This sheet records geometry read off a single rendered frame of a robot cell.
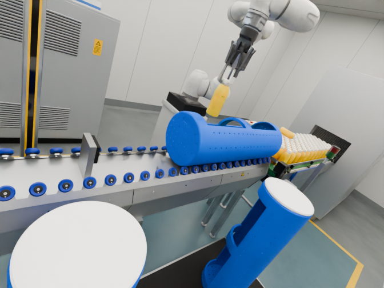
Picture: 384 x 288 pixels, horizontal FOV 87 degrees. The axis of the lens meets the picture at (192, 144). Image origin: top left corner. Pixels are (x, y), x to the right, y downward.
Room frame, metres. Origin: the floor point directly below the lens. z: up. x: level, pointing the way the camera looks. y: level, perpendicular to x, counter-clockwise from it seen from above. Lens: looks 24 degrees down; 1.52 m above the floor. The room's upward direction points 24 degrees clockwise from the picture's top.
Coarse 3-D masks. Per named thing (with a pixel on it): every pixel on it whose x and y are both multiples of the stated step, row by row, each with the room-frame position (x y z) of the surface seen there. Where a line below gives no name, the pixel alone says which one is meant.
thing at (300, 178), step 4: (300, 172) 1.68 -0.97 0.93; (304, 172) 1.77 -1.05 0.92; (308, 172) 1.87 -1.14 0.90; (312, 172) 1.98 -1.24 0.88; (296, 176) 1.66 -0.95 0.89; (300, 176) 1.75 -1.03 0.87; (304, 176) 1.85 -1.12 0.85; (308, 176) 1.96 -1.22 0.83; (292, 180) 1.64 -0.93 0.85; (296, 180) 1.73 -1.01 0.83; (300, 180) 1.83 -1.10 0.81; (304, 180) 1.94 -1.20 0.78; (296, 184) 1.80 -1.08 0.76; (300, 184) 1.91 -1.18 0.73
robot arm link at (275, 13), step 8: (256, 0) 0.96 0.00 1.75; (264, 0) 0.95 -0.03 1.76; (272, 0) 0.96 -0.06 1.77; (280, 0) 0.96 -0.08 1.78; (288, 0) 0.97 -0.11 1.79; (256, 8) 0.96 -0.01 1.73; (264, 8) 0.96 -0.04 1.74; (272, 8) 0.96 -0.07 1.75; (280, 8) 0.97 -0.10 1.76; (272, 16) 1.00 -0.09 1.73
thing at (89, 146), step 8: (88, 136) 0.64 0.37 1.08; (88, 144) 0.60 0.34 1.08; (96, 144) 0.62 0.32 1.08; (80, 152) 0.65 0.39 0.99; (88, 152) 0.59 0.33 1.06; (96, 152) 0.61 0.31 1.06; (80, 160) 0.64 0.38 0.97; (88, 160) 0.59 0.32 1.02; (96, 160) 0.61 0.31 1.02; (80, 168) 0.62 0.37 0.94; (88, 168) 0.59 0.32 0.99; (88, 176) 0.59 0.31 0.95
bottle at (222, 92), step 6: (222, 84) 0.99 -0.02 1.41; (216, 90) 0.99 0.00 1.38; (222, 90) 0.97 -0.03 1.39; (228, 90) 0.99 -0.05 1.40; (216, 96) 0.98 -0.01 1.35; (222, 96) 0.97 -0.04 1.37; (210, 102) 0.99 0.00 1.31; (216, 102) 0.97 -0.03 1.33; (222, 102) 0.98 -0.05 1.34; (210, 108) 0.98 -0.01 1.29; (216, 108) 0.97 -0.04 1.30; (210, 114) 0.97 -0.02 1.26; (216, 114) 0.98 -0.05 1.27
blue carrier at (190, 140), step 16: (192, 112) 0.99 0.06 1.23; (176, 128) 0.99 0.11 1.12; (192, 128) 0.91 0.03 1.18; (208, 128) 0.94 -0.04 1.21; (224, 128) 1.03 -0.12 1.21; (240, 128) 1.15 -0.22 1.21; (256, 128) 1.66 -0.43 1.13; (272, 128) 1.58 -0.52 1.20; (176, 144) 0.96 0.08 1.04; (192, 144) 0.89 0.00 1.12; (208, 144) 0.90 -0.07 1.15; (224, 144) 0.99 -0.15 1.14; (240, 144) 1.10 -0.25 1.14; (256, 144) 1.23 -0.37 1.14; (272, 144) 1.39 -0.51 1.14; (176, 160) 0.92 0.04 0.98; (192, 160) 0.86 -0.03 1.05; (208, 160) 0.94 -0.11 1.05; (224, 160) 1.05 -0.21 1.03; (240, 160) 1.23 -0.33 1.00
